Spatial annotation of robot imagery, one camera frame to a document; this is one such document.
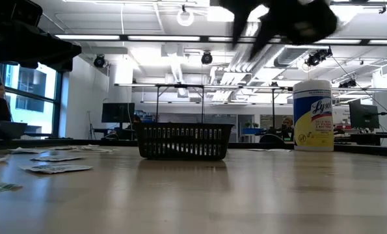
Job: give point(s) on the large office window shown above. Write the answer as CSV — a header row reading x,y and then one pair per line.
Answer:
x,y
34,107

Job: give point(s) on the black office chair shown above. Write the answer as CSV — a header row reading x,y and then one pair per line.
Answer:
x,y
271,139

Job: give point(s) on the distant black rig frame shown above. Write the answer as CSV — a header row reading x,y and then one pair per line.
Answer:
x,y
180,85

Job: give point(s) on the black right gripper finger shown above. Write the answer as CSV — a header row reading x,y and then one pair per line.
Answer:
x,y
263,37
240,22

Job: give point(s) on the black slotted plastic basket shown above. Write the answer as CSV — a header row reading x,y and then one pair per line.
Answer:
x,y
183,143

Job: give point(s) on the small potted plants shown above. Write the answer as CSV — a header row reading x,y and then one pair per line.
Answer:
x,y
251,124

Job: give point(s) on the black ceiling spotlight cluster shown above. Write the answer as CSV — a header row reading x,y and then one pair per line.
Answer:
x,y
316,58

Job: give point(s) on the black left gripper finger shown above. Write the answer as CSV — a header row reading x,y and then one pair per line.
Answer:
x,y
64,50
63,65

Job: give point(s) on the blue bin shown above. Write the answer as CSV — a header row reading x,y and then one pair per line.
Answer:
x,y
251,131

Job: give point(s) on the Lysol disinfecting wipes canister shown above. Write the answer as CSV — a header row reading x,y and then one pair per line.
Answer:
x,y
312,123

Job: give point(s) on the black computer monitor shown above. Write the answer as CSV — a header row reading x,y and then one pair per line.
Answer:
x,y
117,112
364,115

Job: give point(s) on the long ceiling light beam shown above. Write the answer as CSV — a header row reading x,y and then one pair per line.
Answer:
x,y
89,37

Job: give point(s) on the silver air duct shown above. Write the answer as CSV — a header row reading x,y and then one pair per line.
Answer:
x,y
289,55

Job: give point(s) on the dark laptop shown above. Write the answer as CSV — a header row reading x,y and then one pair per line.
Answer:
x,y
14,130

